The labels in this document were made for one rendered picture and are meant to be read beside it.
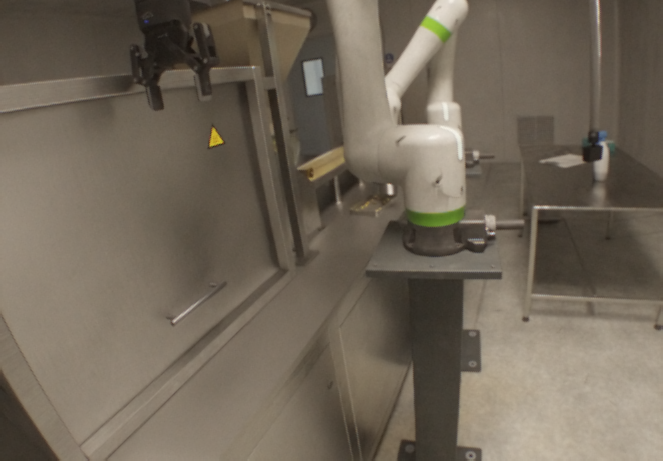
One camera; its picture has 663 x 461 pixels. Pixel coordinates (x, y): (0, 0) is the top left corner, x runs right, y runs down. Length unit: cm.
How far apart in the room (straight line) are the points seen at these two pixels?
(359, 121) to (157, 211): 44
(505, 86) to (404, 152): 472
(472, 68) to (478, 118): 71
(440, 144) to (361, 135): 19
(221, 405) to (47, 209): 41
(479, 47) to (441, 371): 483
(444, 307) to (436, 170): 31
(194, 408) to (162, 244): 29
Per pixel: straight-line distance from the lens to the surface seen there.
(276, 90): 96
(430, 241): 74
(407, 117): 201
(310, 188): 123
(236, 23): 98
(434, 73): 156
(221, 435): 63
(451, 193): 71
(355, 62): 79
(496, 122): 542
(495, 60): 538
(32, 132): 58
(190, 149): 73
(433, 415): 107
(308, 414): 83
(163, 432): 68
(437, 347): 90
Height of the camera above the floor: 126
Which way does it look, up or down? 18 degrees down
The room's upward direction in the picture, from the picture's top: 8 degrees counter-clockwise
